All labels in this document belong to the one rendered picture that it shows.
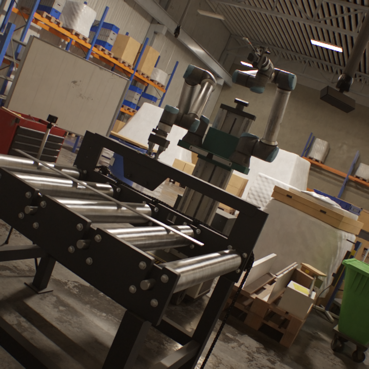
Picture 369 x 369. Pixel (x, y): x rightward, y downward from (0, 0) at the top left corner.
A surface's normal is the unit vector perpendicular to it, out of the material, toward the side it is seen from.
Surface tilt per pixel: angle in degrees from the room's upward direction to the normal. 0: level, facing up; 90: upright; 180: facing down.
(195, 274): 59
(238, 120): 90
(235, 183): 90
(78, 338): 0
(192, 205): 90
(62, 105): 90
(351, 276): 100
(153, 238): 65
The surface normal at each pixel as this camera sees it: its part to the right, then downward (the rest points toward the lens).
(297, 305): -0.39, -0.04
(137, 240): 0.90, -0.04
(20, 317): 0.38, -0.92
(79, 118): 0.57, 0.33
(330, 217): -0.69, -0.19
